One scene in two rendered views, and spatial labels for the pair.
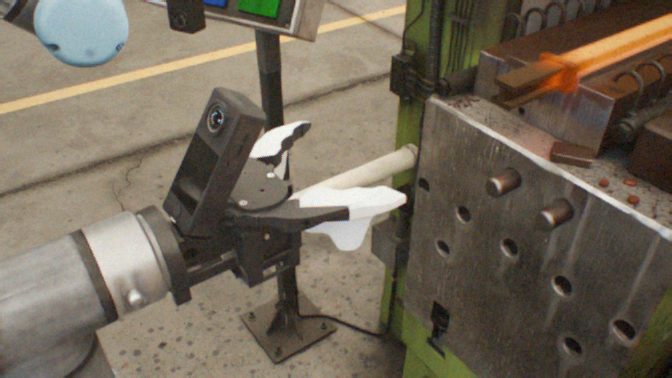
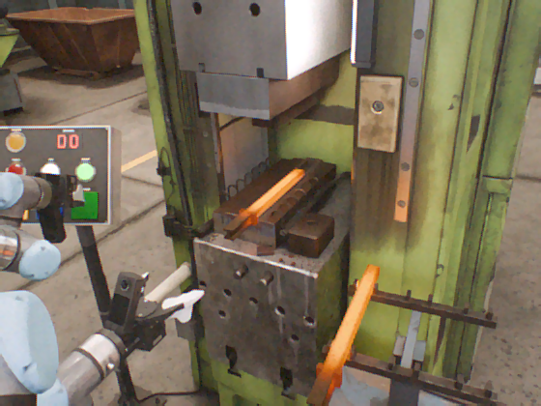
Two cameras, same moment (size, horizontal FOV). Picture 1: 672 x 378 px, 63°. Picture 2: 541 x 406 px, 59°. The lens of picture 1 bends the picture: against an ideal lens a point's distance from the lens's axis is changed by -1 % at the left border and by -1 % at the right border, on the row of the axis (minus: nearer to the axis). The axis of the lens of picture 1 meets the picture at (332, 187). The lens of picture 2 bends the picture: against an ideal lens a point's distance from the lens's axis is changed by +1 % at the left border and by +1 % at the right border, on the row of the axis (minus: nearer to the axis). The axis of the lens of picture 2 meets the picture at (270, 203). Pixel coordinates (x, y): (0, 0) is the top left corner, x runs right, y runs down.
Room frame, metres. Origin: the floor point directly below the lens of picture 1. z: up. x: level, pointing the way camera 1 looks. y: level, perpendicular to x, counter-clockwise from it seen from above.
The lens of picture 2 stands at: (-0.41, 0.13, 1.62)
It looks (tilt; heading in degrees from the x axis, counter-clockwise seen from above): 28 degrees down; 336
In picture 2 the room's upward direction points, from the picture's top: 3 degrees counter-clockwise
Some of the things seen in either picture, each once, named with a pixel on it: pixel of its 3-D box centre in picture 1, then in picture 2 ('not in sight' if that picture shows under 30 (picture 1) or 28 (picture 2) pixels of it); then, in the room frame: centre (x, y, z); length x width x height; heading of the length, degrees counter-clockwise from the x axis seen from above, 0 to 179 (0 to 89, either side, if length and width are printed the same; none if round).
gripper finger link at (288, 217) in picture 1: (296, 208); (161, 310); (0.35, 0.03, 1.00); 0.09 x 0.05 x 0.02; 89
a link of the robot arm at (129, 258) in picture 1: (130, 264); (99, 356); (0.31, 0.16, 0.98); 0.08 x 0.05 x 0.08; 35
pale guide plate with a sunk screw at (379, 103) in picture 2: not in sight; (378, 114); (0.45, -0.55, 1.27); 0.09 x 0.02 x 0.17; 35
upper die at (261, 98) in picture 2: not in sight; (274, 75); (0.75, -0.43, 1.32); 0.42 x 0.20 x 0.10; 125
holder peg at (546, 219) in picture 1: (553, 215); (266, 279); (0.50, -0.26, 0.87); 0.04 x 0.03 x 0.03; 125
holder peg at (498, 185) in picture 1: (502, 183); (240, 272); (0.56, -0.21, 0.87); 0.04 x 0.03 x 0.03; 125
